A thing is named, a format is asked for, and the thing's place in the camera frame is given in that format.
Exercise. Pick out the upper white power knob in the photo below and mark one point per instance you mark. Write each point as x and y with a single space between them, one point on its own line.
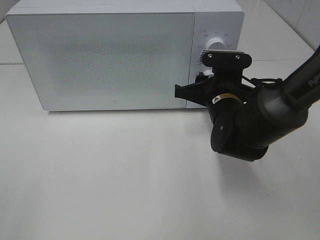
215 43

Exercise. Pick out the white microwave door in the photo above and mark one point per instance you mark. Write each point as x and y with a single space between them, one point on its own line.
105 61

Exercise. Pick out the white timer knob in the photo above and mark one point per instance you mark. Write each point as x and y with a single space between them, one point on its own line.
208 73

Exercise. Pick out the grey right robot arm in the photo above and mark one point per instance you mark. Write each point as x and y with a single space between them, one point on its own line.
249 114

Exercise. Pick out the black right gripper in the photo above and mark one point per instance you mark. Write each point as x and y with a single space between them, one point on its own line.
224 138

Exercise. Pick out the white microwave oven body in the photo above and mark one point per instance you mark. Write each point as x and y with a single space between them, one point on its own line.
222 18

